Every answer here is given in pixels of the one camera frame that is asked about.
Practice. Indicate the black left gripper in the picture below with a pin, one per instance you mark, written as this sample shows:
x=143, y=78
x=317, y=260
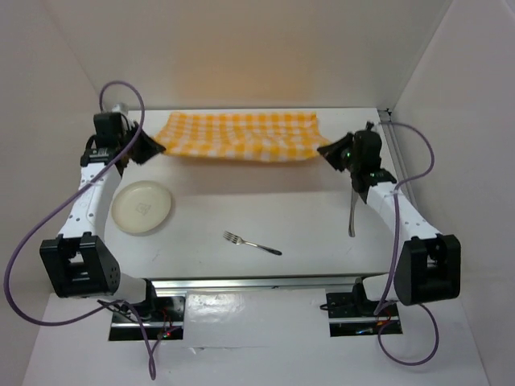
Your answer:
x=150, y=149

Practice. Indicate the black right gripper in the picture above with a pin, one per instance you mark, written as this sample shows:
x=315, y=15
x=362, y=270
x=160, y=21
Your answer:
x=331, y=152

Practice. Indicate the yellow white checkered cloth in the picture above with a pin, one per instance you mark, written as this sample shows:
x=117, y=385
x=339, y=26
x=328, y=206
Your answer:
x=256, y=137

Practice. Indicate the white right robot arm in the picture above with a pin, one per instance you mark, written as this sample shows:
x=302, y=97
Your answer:
x=426, y=264

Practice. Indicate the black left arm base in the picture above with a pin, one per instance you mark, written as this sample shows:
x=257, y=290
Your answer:
x=162, y=318

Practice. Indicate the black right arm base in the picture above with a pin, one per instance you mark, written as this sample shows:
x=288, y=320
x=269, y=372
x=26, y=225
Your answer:
x=351, y=313

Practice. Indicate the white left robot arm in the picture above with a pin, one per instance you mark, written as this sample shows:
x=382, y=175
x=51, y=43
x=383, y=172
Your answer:
x=77, y=261

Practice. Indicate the silver table knife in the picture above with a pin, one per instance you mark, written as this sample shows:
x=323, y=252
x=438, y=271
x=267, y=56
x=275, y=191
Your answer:
x=352, y=210

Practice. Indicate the cream round plate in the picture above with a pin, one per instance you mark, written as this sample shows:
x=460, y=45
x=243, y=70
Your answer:
x=141, y=207

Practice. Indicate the silver fork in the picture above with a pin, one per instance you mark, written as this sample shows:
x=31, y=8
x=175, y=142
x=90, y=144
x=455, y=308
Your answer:
x=235, y=239

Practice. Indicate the white front cover board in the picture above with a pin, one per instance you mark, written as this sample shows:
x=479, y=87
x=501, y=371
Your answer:
x=274, y=337

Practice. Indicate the aluminium right side rail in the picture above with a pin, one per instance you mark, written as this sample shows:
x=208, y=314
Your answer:
x=391, y=138

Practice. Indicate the aluminium rail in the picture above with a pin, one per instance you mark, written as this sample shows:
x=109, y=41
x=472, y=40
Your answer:
x=182, y=285
x=391, y=138

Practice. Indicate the aluminium front rail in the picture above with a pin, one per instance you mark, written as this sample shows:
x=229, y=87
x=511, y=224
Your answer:
x=182, y=285

